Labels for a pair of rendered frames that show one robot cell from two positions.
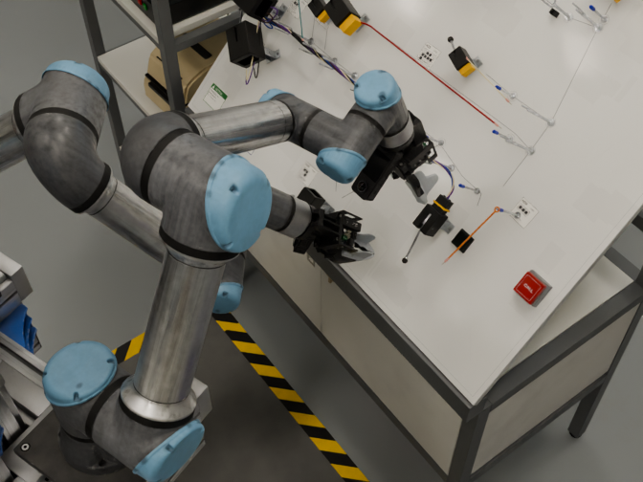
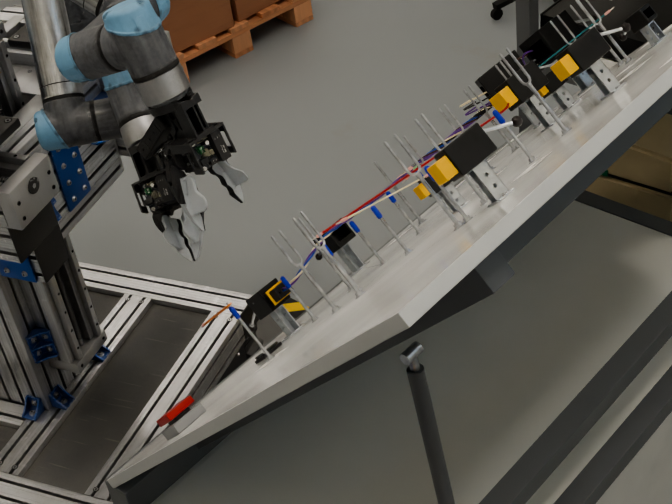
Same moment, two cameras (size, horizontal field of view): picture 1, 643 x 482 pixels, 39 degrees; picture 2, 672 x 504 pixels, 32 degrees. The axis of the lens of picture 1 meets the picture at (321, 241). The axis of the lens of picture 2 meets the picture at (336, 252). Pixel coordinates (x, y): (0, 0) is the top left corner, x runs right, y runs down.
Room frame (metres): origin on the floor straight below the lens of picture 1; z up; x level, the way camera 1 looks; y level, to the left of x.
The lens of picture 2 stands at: (1.22, -1.70, 2.35)
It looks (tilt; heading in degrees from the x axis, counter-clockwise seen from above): 39 degrees down; 83
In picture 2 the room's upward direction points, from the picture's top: 9 degrees counter-clockwise
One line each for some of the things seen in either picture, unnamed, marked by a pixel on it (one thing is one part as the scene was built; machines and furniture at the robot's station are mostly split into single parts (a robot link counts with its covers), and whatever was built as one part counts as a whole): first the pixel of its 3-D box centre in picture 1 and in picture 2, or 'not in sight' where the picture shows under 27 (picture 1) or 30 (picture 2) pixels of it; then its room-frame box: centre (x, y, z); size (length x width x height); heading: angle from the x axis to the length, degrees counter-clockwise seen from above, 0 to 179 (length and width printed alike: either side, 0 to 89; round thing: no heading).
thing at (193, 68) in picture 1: (199, 69); (633, 151); (2.17, 0.38, 0.76); 0.30 x 0.21 x 0.20; 130
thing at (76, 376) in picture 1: (87, 388); not in sight; (0.72, 0.37, 1.33); 0.13 x 0.12 x 0.14; 54
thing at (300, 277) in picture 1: (266, 230); not in sight; (1.66, 0.16, 0.60); 0.55 x 0.02 x 0.39; 37
